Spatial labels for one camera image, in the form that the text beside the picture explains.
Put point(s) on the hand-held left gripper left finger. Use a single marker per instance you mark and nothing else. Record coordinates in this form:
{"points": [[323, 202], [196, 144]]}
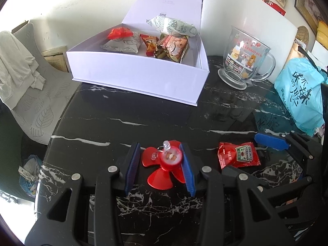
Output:
{"points": [[132, 169]]}

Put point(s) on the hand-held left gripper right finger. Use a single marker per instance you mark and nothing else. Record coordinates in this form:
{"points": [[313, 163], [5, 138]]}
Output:
{"points": [[189, 169]]}

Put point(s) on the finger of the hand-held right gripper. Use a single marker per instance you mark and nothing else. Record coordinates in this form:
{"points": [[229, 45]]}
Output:
{"points": [[271, 141], [281, 187]]}

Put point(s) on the red fan toy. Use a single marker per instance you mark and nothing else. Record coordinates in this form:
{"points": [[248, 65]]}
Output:
{"points": [[166, 158]]}

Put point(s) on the red ketchup sachet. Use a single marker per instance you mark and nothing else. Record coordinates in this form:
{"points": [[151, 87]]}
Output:
{"points": [[238, 156]]}

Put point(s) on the lavender gift box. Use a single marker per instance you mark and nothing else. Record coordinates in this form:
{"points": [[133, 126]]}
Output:
{"points": [[141, 79]]}

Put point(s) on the green-edged shrimp snack packet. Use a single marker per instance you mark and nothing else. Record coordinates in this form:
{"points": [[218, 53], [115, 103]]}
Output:
{"points": [[174, 47]]}

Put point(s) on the small white bread-print packet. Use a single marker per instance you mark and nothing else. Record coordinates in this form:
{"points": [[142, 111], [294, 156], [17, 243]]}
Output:
{"points": [[123, 44]]}

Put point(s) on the orange-red snack packet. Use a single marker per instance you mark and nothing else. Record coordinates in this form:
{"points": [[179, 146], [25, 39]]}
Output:
{"points": [[150, 44]]}

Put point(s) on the red gold-print packet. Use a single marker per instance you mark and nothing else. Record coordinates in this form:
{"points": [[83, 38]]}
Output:
{"points": [[120, 32]]}

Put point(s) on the blue plastic bag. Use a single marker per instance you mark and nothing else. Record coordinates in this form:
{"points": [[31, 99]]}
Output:
{"points": [[299, 94]]}

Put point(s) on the printed glass mug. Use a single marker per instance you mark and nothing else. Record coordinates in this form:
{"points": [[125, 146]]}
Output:
{"points": [[238, 69]]}

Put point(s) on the small blue floor bag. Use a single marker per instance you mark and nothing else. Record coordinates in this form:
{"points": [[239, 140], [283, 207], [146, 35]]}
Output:
{"points": [[29, 174]]}

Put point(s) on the grey leaf-pattern chair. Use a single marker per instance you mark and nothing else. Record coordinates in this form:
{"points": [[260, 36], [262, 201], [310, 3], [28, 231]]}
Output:
{"points": [[43, 107]]}

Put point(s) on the yellow bag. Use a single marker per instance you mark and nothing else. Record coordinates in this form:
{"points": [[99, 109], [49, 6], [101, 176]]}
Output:
{"points": [[322, 34]]}

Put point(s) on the beige radiator cover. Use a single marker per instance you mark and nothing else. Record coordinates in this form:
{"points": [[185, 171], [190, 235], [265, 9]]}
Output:
{"points": [[55, 59]]}

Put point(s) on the red foil pouch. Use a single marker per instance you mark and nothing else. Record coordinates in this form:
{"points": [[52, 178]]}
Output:
{"points": [[274, 5]]}

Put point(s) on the white foam board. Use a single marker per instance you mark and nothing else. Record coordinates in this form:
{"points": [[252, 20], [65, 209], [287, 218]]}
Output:
{"points": [[230, 5]]}

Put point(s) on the grey garment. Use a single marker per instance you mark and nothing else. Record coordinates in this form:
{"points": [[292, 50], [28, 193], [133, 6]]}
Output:
{"points": [[15, 64]]}

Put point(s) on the dark gold picture frame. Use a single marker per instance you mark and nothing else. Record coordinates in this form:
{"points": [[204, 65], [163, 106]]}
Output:
{"points": [[307, 5]]}

